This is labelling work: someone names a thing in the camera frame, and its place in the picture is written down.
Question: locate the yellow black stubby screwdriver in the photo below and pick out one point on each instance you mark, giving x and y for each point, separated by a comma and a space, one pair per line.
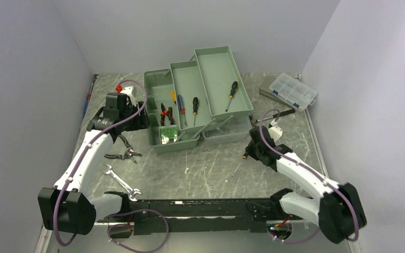
233, 90

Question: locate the green toolbox base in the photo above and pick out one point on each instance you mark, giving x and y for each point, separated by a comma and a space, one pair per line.
159, 86

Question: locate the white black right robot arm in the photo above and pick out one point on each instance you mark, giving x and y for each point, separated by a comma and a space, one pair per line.
334, 208

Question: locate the clear compartment organizer box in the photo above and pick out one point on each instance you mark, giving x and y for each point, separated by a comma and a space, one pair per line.
293, 92

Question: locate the yellow black medium screwdriver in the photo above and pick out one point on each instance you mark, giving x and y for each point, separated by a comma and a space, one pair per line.
195, 106

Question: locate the green top toolbox tray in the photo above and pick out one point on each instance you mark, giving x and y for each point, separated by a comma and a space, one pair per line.
218, 71

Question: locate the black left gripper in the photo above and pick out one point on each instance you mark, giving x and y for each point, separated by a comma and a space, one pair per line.
142, 122

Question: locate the green middle toolbox tray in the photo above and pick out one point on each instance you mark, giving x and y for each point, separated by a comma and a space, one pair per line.
188, 83

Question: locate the green toolbox tray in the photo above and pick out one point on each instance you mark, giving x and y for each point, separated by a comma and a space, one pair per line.
218, 71
188, 83

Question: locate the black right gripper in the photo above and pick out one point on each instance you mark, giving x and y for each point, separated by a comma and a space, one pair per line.
251, 152

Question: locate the grey flat case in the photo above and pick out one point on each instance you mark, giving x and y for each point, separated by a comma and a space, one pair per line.
265, 91

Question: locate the short yellow screwdriver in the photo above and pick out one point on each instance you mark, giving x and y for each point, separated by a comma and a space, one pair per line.
174, 97

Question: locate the red blue tool at wall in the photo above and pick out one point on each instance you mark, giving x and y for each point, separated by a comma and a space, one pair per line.
88, 97

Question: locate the large silver open-end wrench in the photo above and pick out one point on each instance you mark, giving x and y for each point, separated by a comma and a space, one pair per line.
122, 182

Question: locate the green label screwdriver bit box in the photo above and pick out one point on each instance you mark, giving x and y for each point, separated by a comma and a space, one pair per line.
168, 134

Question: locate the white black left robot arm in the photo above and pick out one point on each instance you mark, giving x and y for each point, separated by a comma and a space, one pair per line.
65, 207

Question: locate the orange black needle-nose pliers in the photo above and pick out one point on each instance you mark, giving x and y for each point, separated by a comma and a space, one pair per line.
166, 112

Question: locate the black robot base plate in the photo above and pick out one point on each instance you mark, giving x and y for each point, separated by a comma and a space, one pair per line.
200, 215

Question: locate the black yellow pliers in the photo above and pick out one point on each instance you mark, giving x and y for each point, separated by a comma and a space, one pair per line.
128, 154

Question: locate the blue red long screwdriver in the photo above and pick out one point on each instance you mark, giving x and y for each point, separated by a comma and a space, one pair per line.
181, 106

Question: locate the long yellow black screwdriver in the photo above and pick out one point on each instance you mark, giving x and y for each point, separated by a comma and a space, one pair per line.
239, 166

